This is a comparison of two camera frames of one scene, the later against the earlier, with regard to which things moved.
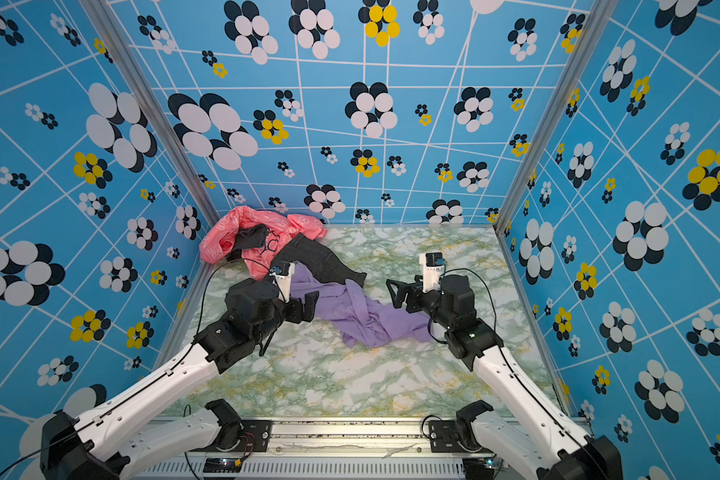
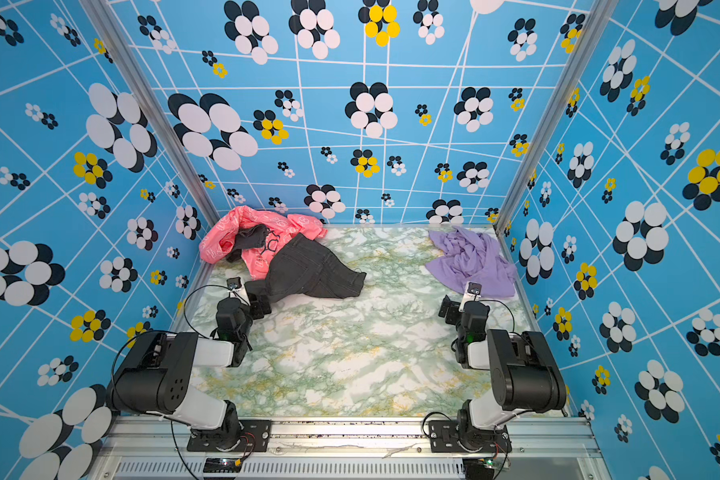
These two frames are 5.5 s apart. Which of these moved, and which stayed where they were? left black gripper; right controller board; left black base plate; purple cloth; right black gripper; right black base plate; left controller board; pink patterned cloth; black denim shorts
Moved: right black gripper; left black gripper; purple cloth
Stayed: left black base plate; black denim shorts; left controller board; right black base plate; pink patterned cloth; right controller board
